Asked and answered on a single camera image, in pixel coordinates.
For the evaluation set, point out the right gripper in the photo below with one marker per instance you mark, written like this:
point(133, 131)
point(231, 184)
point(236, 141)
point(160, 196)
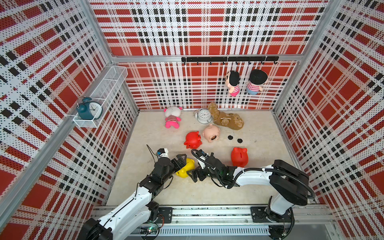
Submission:
point(194, 176)

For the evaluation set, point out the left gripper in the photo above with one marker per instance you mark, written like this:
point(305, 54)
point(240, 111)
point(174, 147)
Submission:
point(183, 163)

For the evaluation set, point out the yellow piggy bank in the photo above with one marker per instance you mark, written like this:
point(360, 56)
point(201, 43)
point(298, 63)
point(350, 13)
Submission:
point(183, 173)

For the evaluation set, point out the red piggy bank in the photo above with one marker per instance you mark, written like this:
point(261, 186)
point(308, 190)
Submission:
point(239, 157)
point(193, 140)

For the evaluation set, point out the pink piggy bank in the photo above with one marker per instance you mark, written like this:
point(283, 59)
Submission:
point(211, 133)

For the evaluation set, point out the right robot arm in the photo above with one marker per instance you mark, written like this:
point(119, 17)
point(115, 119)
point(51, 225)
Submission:
point(291, 183)

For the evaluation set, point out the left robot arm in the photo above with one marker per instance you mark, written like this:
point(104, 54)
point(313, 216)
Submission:
point(137, 209)

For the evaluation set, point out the pink white plush pig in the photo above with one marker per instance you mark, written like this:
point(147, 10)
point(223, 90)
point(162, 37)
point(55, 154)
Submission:
point(172, 117)

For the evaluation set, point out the white alarm clock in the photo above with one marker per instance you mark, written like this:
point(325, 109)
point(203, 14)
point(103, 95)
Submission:
point(203, 116)

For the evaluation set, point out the brown teddy bear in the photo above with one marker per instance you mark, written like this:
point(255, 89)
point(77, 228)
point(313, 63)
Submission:
point(232, 121)

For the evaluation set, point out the green circuit board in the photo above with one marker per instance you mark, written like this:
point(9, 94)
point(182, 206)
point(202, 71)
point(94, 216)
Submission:
point(146, 230)

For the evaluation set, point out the hanging doll pink outfit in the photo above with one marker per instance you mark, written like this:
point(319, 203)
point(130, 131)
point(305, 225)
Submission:
point(232, 83)

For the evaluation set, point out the teal alarm clock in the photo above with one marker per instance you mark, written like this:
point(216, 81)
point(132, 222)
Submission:
point(88, 109)

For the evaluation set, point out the hanging doll blue pants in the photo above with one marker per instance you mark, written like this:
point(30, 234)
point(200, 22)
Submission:
point(256, 80)

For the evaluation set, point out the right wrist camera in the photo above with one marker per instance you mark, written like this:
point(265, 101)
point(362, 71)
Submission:
point(202, 155)

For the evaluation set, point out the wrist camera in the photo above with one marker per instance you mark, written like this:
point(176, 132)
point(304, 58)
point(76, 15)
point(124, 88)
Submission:
point(202, 155)
point(163, 153)

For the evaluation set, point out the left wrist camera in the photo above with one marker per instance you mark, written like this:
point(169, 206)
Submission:
point(163, 153)

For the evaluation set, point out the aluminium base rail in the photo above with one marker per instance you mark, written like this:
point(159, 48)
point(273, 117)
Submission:
point(311, 222)

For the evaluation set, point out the white wire shelf basket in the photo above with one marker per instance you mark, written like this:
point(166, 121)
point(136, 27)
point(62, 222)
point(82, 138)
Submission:
point(104, 93)

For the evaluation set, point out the black hook rail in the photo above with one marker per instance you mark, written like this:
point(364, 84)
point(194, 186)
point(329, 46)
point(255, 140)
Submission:
point(229, 59)

